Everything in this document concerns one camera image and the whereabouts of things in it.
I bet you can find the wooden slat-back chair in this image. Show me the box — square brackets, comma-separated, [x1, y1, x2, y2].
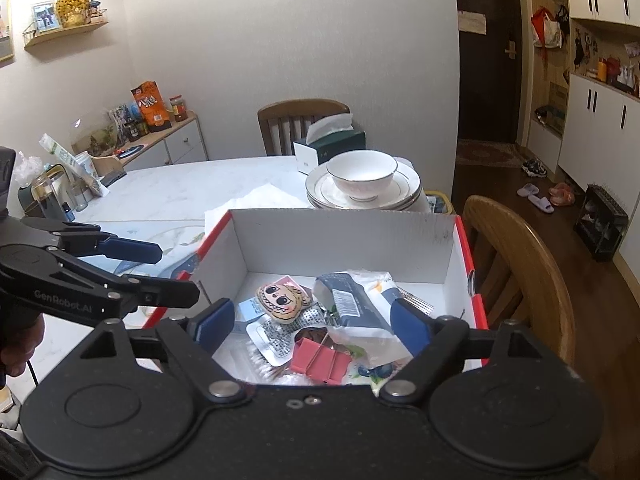
[257, 99, 351, 157]

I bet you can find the dark glass jar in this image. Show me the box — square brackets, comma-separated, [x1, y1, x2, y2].
[125, 117, 150, 142]

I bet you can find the pink slippers pair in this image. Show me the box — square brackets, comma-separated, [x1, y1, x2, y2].
[548, 182, 576, 207]

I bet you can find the small photo frame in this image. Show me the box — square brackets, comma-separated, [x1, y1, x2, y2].
[32, 1, 60, 33]

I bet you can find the paper door notice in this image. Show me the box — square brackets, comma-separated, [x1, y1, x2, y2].
[458, 10, 487, 36]

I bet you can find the glass dome with plant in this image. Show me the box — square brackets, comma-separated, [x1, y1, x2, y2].
[72, 117, 121, 158]

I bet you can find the white gold-rimmed bowl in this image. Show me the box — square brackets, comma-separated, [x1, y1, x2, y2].
[326, 150, 398, 203]

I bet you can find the small light blue box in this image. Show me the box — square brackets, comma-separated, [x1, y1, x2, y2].
[237, 297, 268, 325]

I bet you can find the silver blister packet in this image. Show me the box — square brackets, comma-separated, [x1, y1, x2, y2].
[246, 306, 326, 367]

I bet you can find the red cardboard box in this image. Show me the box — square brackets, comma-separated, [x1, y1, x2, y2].
[142, 208, 490, 387]

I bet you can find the white green paper packet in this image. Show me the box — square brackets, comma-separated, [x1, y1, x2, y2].
[40, 133, 108, 197]

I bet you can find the wooden round-back chair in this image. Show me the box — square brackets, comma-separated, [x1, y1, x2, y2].
[462, 195, 576, 365]

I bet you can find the wooden wall shelf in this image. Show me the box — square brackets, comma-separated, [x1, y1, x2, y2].
[23, 10, 109, 50]

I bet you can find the navy white snack packet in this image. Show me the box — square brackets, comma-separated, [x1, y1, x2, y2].
[314, 270, 401, 328]

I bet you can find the white marble desktop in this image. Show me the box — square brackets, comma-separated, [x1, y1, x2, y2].
[7, 156, 436, 396]

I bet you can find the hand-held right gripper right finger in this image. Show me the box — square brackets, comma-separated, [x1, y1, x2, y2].
[379, 299, 543, 407]

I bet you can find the green tissue box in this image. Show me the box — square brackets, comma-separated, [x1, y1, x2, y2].
[292, 113, 367, 176]

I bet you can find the white bowl on plates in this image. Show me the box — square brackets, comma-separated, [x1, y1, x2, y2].
[305, 157, 422, 211]

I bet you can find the orange snack bag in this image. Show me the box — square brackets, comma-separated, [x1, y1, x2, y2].
[131, 81, 172, 134]

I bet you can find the person's left hand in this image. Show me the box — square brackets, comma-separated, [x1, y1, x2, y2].
[0, 311, 46, 377]

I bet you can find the wooden tray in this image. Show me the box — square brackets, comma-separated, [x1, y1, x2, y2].
[87, 155, 126, 177]

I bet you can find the clear plastic bag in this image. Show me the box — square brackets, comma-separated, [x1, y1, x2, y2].
[14, 155, 43, 186]

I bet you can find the white wooden sideboard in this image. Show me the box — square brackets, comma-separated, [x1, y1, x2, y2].
[72, 111, 209, 171]

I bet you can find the framed wall poster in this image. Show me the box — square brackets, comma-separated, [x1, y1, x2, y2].
[0, 0, 15, 63]

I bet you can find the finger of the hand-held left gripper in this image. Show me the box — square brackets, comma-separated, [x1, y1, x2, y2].
[46, 247, 201, 310]
[22, 217, 164, 265]

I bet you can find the clear glass cup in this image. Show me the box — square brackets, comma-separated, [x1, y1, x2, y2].
[67, 180, 90, 212]

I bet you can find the white paper sheet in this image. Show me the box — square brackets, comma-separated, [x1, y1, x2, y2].
[204, 183, 313, 248]

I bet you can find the blue printed packet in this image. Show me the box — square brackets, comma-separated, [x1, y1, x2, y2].
[109, 103, 135, 133]

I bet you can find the patterned doormat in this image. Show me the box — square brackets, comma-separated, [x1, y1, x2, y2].
[456, 140, 523, 168]

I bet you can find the glass pitcher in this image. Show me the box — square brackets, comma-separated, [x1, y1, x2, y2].
[31, 167, 70, 217]

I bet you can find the yellow-rimmed bin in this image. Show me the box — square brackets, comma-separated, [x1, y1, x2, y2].
[422, 190, 454, 217]

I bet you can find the red white hanging bag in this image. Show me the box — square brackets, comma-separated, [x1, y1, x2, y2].
[531, 6, 563, 49]

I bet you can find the gold ornament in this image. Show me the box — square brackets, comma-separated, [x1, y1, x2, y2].
[56, 0, 91, 29]

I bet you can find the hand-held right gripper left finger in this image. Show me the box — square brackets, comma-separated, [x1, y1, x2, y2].
[81, 298, 247, 407]

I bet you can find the white wall cabinet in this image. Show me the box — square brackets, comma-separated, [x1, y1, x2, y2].
[517, 0, 640, 196]

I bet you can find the cartoon face cookie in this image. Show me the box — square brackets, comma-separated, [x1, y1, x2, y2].
[256, 282, 313, 322]

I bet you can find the dark entrance door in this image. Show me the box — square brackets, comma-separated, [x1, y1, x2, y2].
[452, 0, 523, 141]

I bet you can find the red binder clip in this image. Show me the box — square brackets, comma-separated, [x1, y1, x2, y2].
[290, 332, 351, 387]

